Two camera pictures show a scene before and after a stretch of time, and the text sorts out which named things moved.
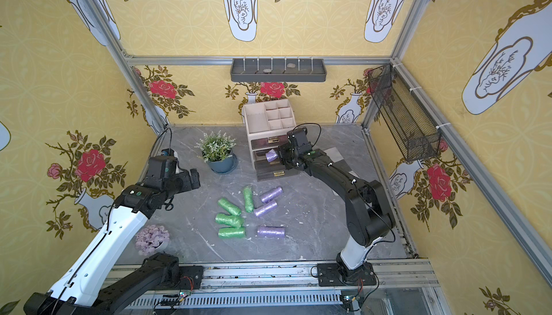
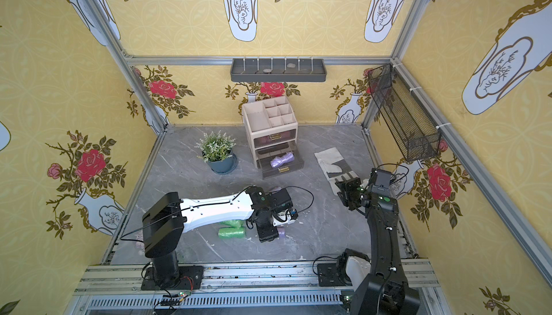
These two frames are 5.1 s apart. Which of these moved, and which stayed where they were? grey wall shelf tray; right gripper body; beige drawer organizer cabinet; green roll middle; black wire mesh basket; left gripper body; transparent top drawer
Moved: right gripper body; left gripper body
Stayed: beige drawer organizer cabinet; green roll middle; grey wall shelf tray; transparent top drawer; black wire mesh basket
